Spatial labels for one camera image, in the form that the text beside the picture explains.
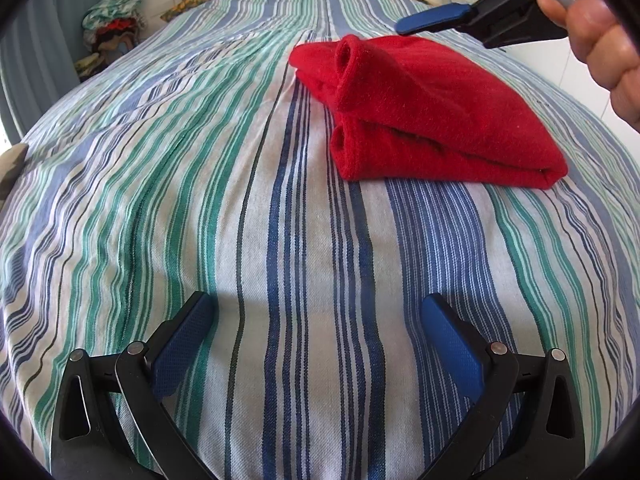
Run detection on person's right hand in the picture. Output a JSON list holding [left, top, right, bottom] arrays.
[[537, 0, 640, 133]]

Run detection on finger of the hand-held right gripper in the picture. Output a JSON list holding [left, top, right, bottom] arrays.
[[395, 0, 568, 51]]

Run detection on pile of colourful clothes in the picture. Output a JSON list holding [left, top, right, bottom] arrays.
[[75, 0, 148, 78]]

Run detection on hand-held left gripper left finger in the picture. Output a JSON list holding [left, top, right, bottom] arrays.
[[50, 291, 218, 480]]

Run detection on beige brown cushion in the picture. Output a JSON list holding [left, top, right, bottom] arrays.
[[0, 142, 30, 201]]

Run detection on blue curtain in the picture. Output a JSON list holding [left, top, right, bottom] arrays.
[[0, 0, 111, 136]]

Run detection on red sweater with white print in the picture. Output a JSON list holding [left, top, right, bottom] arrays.
[[289, 34, 570, 190]]

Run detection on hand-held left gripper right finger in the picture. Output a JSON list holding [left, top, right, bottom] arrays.
[[420, 294, 586, 480]]

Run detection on striped bedspread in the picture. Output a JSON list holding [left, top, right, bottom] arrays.
[[0, 0, 640, 480]]

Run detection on patterned yellow green pillow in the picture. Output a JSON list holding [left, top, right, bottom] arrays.
[[160, 0, 281, 23]]

